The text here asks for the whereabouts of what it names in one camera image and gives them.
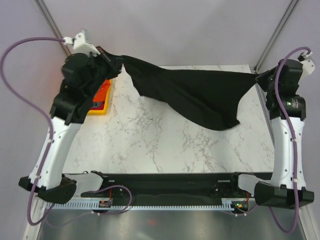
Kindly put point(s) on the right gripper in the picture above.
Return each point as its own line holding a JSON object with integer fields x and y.
{"x": 262, "y": 79}

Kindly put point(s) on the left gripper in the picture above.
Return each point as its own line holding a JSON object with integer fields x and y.
{"x": 114, "y": 64}

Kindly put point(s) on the black t-shirt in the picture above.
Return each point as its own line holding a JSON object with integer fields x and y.
{"x": 208, "y": 98}

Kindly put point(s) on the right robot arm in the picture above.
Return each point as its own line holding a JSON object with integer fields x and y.
{"x": 287, "y": 113}

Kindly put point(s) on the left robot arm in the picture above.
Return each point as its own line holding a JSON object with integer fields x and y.
{"x": 84, "y": 74}

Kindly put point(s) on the orange t-shirt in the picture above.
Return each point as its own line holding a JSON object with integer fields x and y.
{"x": 101, "y": 94}

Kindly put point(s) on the grey t-shirt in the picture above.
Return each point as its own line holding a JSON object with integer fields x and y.
{"x": 98, "y": 106}

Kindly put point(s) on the yellow plastic bin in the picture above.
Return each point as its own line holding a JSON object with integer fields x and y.
{"x": 104, "y": 111}

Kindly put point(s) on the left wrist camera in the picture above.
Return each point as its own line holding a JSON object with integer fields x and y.
{"x": 81, "y": 44}

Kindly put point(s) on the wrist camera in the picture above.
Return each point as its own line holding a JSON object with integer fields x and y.
{"x": 81, "y": 44}
{"x": 308, "y": 65}

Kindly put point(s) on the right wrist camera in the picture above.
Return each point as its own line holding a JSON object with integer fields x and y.
{"x": 308, "y": 65}

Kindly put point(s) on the left aluminium frame post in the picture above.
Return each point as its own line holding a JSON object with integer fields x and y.
{"x": 44, "y": 10}

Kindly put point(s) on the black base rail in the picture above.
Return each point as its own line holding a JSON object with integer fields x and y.
{"x": 170, "y": 188}

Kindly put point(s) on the white slotted cable duct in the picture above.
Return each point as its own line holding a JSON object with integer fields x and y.
{"x": 102, "y": 204}

